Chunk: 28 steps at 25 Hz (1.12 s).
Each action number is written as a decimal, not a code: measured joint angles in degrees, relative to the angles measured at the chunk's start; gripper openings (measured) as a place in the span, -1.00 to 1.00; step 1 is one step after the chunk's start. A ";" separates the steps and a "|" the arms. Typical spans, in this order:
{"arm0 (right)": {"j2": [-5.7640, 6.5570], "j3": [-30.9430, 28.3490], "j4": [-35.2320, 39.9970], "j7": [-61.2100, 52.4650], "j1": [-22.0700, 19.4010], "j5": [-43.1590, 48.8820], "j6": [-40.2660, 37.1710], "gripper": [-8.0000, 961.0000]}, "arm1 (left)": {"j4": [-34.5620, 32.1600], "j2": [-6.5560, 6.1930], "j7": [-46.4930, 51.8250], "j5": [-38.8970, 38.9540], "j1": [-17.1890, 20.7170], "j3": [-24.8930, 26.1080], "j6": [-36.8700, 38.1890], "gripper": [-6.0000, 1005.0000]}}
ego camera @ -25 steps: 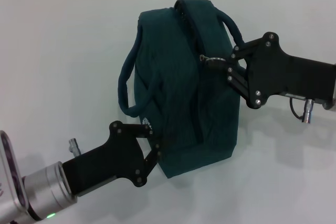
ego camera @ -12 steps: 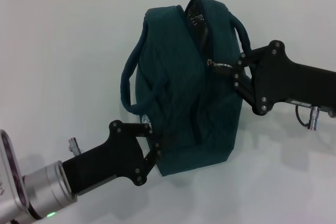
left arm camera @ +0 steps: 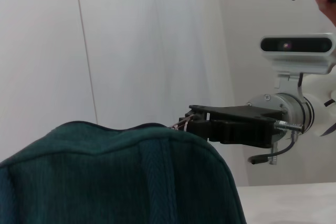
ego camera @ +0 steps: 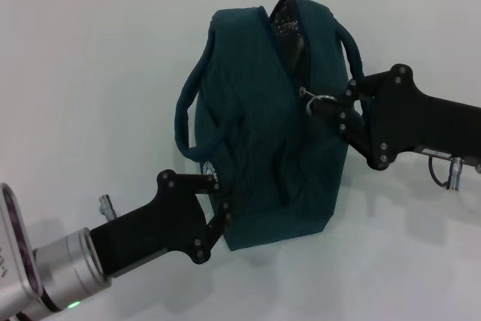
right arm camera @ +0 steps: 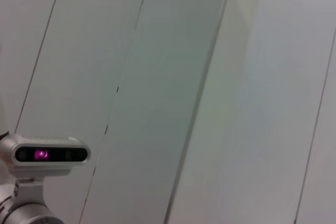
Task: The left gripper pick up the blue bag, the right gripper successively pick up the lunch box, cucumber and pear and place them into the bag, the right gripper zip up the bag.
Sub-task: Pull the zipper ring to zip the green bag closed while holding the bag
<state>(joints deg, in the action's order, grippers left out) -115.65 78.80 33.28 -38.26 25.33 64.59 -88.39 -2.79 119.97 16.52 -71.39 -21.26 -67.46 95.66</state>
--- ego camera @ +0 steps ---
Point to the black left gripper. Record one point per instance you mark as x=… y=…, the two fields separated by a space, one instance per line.
x=158 y=227

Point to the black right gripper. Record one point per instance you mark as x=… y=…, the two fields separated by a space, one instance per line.
x=413 y=122

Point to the teal fabric lunch bag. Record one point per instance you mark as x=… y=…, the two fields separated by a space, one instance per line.
x=263 y=148

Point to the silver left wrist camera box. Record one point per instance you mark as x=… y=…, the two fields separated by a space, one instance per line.
x=17 y=253

